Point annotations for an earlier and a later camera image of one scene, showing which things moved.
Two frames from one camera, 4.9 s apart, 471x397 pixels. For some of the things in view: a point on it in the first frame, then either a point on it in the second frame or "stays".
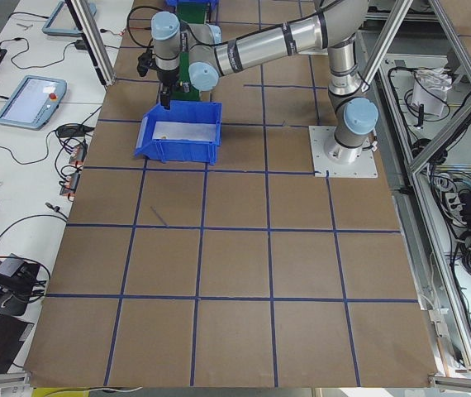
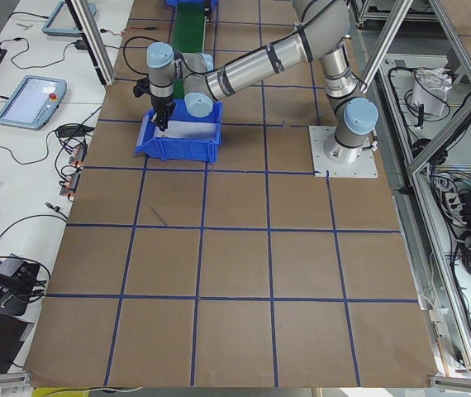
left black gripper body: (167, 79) -> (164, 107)
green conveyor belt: (184, 90) stays
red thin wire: (130, 27) stays
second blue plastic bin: (173, 4) stays
